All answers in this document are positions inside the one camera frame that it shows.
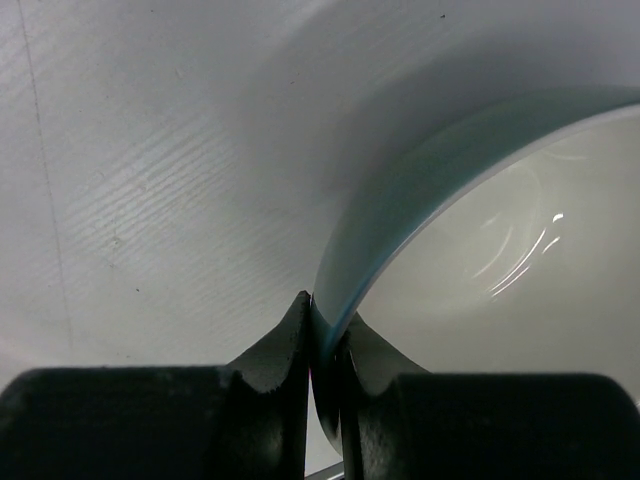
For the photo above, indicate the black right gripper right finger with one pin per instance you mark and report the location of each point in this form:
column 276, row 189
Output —
column 400, row 421

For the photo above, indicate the large teal ceramic bowl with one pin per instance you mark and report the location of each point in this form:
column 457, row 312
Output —
column 507, row 241

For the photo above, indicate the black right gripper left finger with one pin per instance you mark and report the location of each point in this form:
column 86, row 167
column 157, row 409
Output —
column 246, row 419

